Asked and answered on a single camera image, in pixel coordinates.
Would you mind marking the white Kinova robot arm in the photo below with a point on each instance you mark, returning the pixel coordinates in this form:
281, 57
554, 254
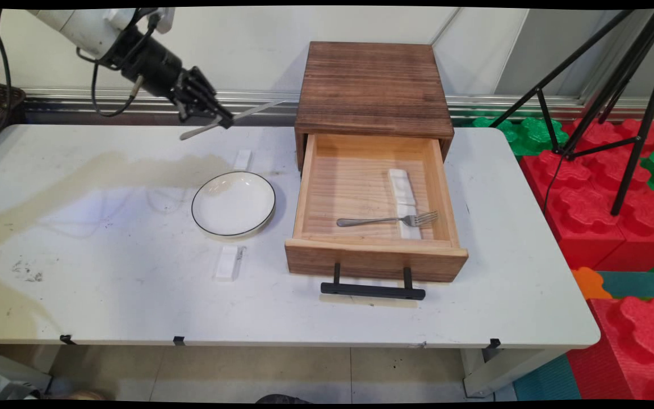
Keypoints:
77, 25

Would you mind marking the orange foam piece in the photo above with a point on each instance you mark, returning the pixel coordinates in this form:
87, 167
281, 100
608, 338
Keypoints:
588, 283

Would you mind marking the dark wooden cabinet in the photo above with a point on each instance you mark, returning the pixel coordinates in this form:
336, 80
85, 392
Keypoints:
372, 85

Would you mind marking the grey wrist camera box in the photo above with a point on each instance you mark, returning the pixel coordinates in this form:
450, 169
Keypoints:
162, 20

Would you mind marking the large red foam block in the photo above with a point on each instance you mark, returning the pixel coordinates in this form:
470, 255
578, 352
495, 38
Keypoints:
582, 216

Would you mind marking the white plate with black rim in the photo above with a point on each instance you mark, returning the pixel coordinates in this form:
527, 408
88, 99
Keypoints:
233, 203

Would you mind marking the black tripod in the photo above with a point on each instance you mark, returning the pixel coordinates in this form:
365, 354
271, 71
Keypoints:
628, 68

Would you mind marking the silver table knife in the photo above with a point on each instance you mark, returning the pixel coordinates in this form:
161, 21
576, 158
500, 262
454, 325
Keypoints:
253, 111

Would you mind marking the white ceramic cutlery rest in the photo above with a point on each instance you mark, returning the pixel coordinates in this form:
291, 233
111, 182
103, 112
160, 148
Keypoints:
410, 230
242, 160
402, 186
227, 263

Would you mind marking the silver fork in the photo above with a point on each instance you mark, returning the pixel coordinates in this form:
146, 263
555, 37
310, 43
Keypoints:
378, 220

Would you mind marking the white table leg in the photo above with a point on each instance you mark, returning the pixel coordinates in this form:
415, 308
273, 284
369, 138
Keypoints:
503, 369

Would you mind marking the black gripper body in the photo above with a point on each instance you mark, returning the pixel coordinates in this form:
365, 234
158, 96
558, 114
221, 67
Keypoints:
154, 65

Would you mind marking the light wooden drawer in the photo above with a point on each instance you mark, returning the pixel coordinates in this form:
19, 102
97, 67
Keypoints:
361, 255

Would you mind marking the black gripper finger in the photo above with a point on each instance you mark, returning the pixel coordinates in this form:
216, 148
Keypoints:
208, 94
196, 111

